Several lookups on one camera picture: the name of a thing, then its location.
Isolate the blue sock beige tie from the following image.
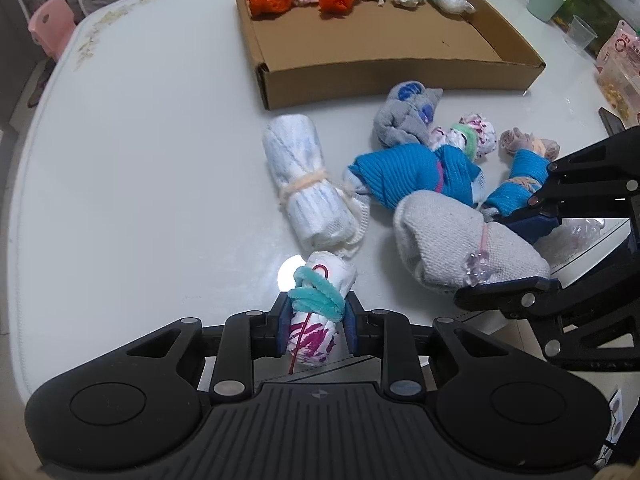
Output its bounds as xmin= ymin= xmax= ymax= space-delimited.
xmin=480 ymin=128 xmax=560 ymax=221

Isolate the grey-white sock bead tie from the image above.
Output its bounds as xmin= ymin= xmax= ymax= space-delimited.
xmin=393 ymin=191 xmax=551 ymax=294

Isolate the white pink-speckled green sock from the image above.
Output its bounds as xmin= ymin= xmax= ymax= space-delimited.
xmin=427 ymin=114 xmax=498 ymax=162

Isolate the white ribbed sock roll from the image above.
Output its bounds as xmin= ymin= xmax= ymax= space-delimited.
xmin=262 ymin=114 xmax=371 ymax=259

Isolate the blue sock bundle purple band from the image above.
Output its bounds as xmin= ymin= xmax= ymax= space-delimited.
xmin=345 ymin=143 xmax=486 ymax=209

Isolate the grey sock roll blue print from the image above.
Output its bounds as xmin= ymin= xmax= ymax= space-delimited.
xmin=372 ymin=80 xmax=444 ymax=148

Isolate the smartphone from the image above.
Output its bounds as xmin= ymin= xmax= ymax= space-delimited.
xmin=598 ymin=107 xmax=626 ymax=136

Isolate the snack bag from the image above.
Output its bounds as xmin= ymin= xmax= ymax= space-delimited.
xmin=596 ymin=20 xmax=639 ymax=127

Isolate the clear plastic cup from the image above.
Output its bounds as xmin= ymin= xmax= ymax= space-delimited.
xmin=564 ymin=15 xmax=598 ymax=53

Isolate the mint green cup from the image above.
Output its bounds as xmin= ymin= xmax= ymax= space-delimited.
xmin=526 ymin=0 xmax=565 ymax=22

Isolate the brown cardboard box tray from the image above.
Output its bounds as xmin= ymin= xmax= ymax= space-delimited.
xmin=235 ymin=0 xmax=546 ymax=110

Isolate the pink plastic chair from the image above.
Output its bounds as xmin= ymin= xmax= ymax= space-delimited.
xmin=28 ymin=0 xmax=76 ymax=61

